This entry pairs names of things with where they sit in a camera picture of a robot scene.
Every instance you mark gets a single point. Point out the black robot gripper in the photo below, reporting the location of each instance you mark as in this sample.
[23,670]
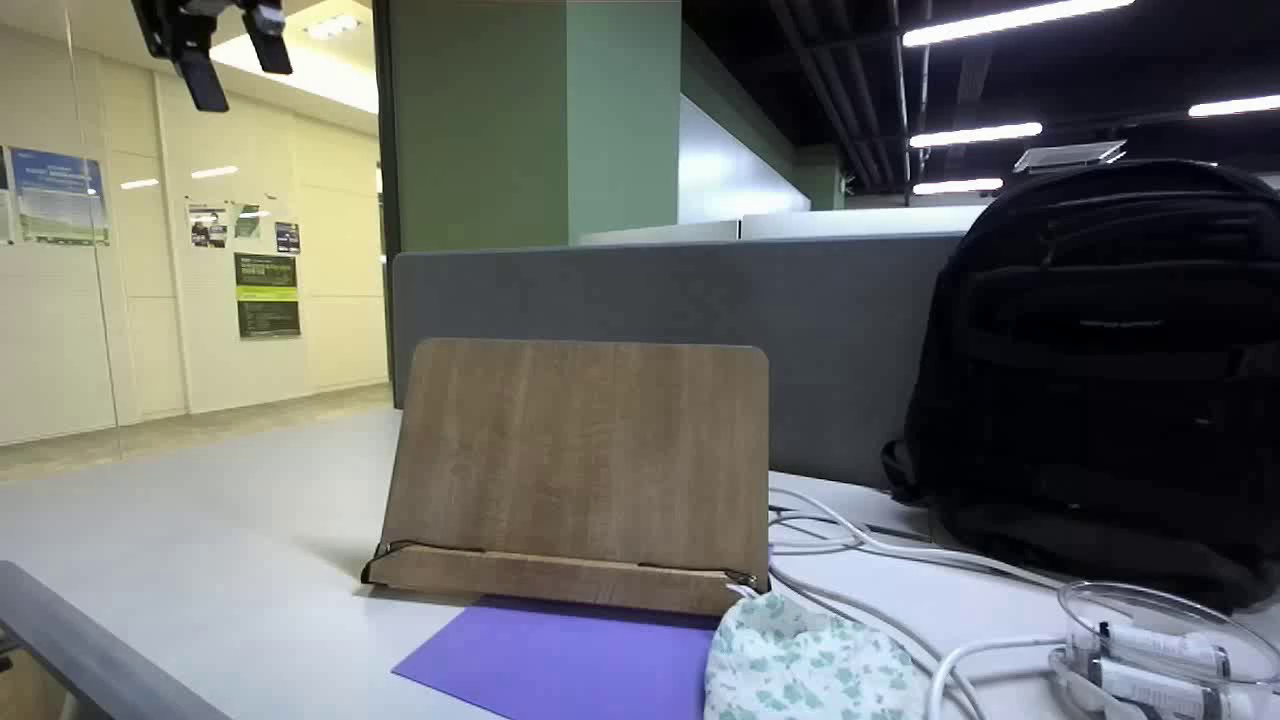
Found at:
[170,19]

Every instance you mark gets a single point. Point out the white green floral cloth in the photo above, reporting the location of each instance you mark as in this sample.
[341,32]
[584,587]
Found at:
[801,663]

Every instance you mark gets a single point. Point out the green pillar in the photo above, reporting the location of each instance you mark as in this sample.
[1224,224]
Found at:
[523,123]

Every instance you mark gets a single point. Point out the wooden book stand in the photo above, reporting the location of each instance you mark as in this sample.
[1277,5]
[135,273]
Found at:
[572,454]

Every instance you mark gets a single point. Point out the grey partition panel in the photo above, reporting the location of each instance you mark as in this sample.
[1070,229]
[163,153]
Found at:
[826,335]

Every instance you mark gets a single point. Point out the purple paper sheet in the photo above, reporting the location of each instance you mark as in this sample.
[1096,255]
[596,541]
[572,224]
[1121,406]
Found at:
[560,663]

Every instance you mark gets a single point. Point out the long ceiling light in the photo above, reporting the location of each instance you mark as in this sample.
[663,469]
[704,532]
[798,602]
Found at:
[976,134]
[1235,106]
[958,184]
[1014,22]

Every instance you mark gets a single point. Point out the black backpack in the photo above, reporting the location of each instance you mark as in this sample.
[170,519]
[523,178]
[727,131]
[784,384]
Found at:
[1106,374]

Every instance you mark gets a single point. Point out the white plug adapter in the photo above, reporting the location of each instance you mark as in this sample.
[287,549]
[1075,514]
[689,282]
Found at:
[1163,688]
[1163,647]

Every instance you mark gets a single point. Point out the small photo wall notice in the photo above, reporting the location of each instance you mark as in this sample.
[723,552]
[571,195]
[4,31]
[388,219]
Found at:
[287,236]
[209,224]
[249,224]

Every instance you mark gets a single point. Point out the blue white wall poster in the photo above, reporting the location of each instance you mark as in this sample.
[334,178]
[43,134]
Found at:
[57,197]

